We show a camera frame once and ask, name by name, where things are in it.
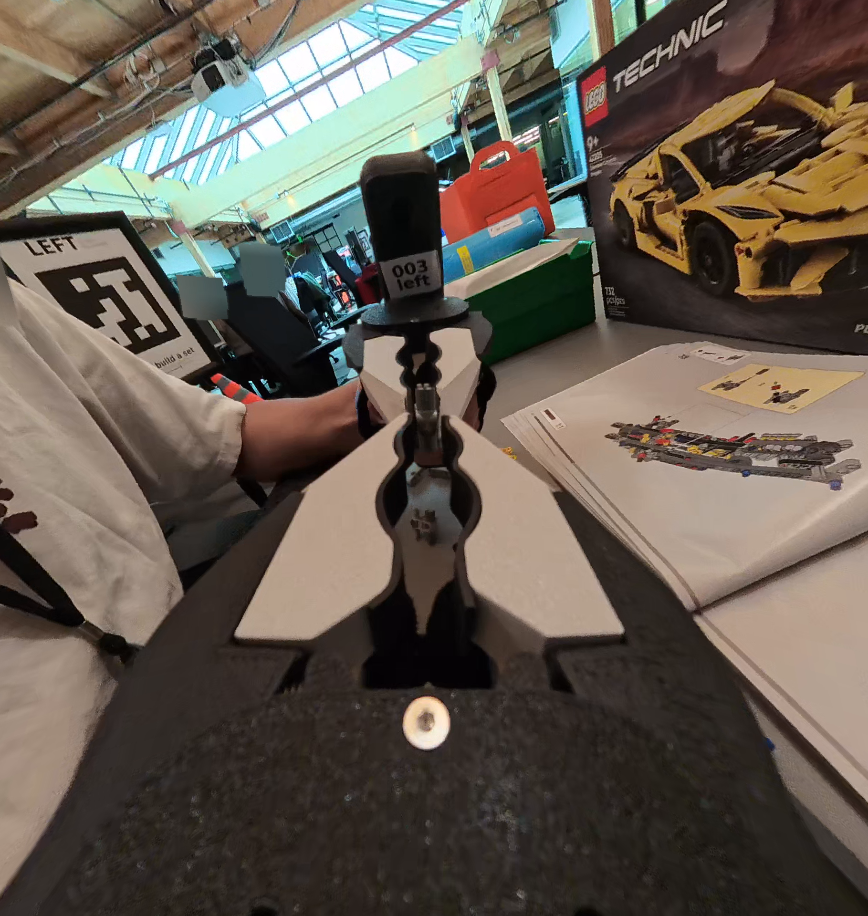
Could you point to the green plastic bin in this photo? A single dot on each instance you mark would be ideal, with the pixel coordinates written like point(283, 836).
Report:
point(534, 315)

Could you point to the lego instruction booklet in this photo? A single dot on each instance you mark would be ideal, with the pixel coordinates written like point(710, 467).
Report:
point(727, 515)

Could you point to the blue foam roll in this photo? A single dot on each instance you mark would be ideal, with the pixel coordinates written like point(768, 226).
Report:
point(491, 240)

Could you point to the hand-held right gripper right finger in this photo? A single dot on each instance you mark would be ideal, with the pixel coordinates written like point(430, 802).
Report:
point(541, 572)

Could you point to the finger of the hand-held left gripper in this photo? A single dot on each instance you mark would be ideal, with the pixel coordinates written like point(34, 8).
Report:
point(457, 365)
point(383, 372)

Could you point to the person's white shirt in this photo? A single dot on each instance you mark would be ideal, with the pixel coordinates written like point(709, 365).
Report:
point(69, 429)

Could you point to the grey lego axle pin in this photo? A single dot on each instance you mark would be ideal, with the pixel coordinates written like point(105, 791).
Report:
point(426, 422)

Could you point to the framed marker sign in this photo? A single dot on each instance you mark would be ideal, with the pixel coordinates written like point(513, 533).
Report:
point(104, 286)

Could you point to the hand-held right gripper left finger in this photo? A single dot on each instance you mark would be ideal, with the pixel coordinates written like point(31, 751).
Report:
point(319, 572)

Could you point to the person's left forearm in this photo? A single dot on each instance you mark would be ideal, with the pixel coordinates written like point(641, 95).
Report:
point(298, 429)

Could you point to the orange carry bag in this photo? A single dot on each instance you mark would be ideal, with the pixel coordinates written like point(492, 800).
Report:
point(498, 186)

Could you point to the black office chair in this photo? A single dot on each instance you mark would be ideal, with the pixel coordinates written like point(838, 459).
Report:
point(276, 336)

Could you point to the ceiling projector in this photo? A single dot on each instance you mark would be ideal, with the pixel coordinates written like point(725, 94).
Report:
point(226, 79)

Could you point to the orange traffic cone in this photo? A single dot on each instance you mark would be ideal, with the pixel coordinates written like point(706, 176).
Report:
point(235, 390)

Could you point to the lego set box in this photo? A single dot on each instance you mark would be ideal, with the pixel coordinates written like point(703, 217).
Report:
point(727, 286)

